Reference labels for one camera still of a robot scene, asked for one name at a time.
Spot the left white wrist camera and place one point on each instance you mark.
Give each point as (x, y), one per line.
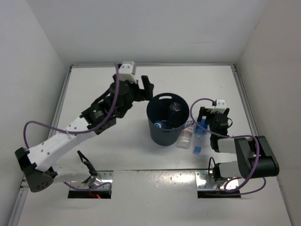
(127, 71)

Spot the orange label clear bottle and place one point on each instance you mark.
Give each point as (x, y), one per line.
(185, 138)

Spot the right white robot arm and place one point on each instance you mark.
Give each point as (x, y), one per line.
(250, 152)

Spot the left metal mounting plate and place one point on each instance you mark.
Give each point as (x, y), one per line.
(102, 183)

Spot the clear bottle white cap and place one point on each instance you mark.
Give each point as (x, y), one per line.
(174, 115)

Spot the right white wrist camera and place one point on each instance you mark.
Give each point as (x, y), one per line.
(219, 106)

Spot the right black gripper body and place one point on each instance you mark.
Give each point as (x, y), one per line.
(212, 117)

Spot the aluminium frame rail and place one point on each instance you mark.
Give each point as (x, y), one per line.
(251, 121)
(24, 189)

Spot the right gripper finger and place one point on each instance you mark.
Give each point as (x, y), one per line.
(204, 117)
(225, 113)

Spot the left aluminium frame rail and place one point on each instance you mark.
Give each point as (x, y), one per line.
(24, 189)

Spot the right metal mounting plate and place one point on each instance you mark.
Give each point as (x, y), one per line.
(205, 183)

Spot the metal mounting plate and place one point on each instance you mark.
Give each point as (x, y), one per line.
(205, 183)
(102, 183)

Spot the dark grey plastic bin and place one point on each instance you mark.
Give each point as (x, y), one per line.
(157, 110)

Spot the blue label Pocari bottle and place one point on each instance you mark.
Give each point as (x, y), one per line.
(164, 124)

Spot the blue cap clear bottle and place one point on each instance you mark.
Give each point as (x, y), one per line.
(199, 139)

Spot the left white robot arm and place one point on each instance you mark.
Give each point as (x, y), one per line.
(38, 163)

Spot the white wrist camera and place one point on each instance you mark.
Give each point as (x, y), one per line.
(127, 71)
(219, 106)

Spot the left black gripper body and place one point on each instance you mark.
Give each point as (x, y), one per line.
(132, 94)

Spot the right aluminium frame rail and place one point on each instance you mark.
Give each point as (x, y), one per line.
(251, 121)

